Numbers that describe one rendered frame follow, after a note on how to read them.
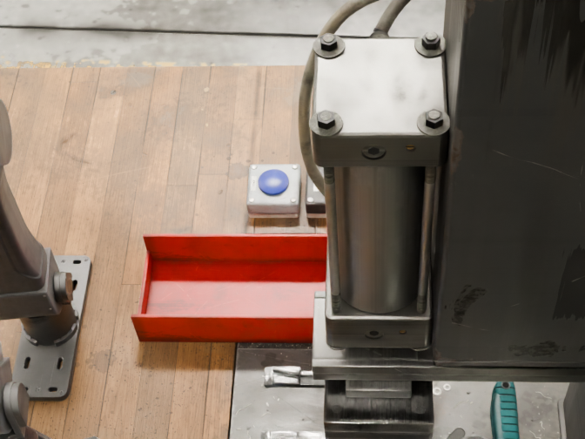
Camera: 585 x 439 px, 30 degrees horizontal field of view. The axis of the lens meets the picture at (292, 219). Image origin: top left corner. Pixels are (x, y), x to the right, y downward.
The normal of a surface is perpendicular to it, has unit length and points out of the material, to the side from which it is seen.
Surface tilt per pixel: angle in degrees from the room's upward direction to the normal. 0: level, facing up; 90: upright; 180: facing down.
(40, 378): 0
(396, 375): 90
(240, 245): 90
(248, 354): 0
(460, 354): 90
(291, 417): 0
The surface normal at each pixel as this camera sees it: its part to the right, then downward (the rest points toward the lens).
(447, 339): -0.04, 0.81
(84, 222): -0.06, -0.58
